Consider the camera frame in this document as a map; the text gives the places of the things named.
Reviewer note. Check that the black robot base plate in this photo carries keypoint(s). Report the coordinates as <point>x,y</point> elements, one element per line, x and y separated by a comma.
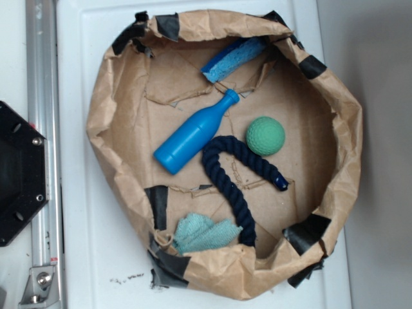
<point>23,174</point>

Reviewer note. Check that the metal corner bracket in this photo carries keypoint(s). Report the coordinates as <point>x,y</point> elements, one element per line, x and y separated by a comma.
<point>41,290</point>

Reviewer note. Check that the brown paper bag tray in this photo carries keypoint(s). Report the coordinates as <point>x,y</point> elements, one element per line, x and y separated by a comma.
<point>149,83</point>

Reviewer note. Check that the green foam ball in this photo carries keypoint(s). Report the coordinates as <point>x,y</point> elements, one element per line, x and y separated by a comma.
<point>265,136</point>

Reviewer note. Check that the blue sponge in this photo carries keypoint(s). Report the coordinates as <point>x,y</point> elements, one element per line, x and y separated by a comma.
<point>232,57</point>

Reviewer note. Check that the blue plastic bottle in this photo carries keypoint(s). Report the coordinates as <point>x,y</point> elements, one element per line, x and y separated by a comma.
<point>193,134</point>

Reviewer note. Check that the aluminium rail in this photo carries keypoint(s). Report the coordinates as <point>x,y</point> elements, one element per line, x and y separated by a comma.
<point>43,113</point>

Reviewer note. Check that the light blue cloth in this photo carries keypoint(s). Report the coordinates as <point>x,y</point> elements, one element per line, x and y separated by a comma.
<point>197,232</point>

